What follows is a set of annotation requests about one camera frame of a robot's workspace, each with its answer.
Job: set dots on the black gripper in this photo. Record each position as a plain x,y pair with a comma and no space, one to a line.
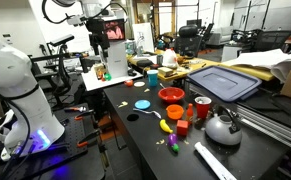
99,40

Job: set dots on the small red toy cup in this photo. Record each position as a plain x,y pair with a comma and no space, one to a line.
129,83

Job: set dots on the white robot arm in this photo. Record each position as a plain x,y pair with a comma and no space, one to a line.
36,125

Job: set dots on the red solo cup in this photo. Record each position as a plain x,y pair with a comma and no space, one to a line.
202,106

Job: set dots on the white box tower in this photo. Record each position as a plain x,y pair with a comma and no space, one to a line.
117,62

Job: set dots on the white board with toys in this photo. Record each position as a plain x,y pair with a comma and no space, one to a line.
92,83

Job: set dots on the small white plate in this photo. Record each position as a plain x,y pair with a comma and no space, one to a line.
139,84

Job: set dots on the blue plastic tumbler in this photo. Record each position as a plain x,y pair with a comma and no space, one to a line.
152,77

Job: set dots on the blue round plate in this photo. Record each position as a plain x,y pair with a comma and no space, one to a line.
142,104

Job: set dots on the silver spoon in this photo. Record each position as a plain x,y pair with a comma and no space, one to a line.
149,112

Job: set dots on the black office chair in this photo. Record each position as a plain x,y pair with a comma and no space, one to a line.
188,41

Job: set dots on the red plastic bowl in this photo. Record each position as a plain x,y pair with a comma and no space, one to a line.
171,94

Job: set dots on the orange plastic bowl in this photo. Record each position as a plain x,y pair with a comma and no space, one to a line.
175,112

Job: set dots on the yellow toy banana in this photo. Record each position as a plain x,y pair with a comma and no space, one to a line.
164,126

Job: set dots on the orange toy bottle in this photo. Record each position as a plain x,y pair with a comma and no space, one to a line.
189,113

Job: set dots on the red toy cube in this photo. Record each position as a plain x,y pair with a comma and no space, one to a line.
182,127

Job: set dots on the purple toy eggplant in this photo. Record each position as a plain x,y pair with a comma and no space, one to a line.
172,142

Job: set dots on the blue bin lid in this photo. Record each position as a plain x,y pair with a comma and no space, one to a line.
227,84

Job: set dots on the grey kettle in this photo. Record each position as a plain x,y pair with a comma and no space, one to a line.
224,127

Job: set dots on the white paper roll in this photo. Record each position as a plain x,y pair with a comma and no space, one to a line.
221,172

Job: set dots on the white crumpled sheet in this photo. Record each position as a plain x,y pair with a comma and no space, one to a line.
278,62

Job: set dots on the orange handled clamp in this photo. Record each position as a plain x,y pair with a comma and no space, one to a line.
90,136

